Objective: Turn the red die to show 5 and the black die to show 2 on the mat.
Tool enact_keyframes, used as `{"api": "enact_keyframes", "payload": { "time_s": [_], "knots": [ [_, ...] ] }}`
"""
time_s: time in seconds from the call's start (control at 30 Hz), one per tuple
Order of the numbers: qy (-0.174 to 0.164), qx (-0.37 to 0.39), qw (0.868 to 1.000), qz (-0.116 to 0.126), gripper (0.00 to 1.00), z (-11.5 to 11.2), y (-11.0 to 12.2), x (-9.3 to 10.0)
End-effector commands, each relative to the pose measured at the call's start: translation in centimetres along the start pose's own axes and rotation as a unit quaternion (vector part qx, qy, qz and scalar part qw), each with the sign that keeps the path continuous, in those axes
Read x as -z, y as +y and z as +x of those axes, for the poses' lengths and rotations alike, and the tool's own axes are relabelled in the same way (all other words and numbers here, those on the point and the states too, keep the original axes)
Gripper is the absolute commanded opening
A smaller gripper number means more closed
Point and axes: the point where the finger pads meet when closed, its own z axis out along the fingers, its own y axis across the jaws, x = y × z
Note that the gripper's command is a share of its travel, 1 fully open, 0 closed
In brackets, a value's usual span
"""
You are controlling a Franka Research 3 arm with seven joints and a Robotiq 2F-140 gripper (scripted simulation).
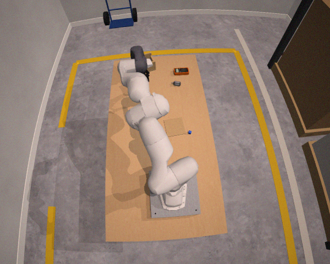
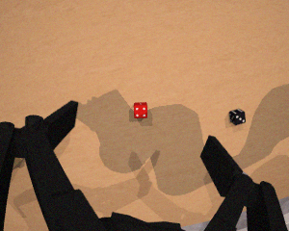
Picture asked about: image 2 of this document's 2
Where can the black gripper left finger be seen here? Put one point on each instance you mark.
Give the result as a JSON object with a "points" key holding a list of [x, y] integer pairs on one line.
{"points": [[63, 208]]}

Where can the red die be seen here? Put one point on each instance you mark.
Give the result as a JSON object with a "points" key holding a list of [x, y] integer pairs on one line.
{"points": [[140, 110]]}

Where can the black die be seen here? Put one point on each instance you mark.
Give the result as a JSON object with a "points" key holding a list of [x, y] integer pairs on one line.
{"points": [[237, 117]]}

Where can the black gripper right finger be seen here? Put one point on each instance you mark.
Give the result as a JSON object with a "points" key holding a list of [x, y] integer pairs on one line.
{"points": [[262, 197]]}

